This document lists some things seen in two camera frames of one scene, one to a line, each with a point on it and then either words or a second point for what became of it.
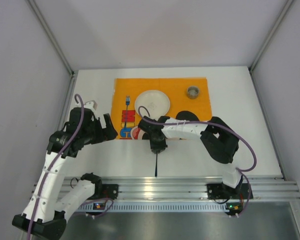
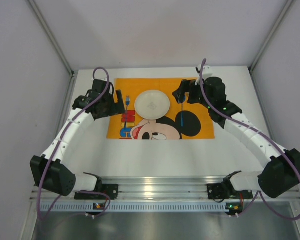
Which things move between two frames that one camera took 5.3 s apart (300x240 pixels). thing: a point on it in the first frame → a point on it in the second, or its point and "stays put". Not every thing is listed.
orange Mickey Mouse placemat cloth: x=185 y=94 stays put
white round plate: x=157 y=102 stays put
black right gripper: x=157 y=145 → x=184 y=89
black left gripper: x=103 y=128 → x=114 y=106
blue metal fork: x=127 y=100 stays put
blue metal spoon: x=156 y=170 → x=182 y=117
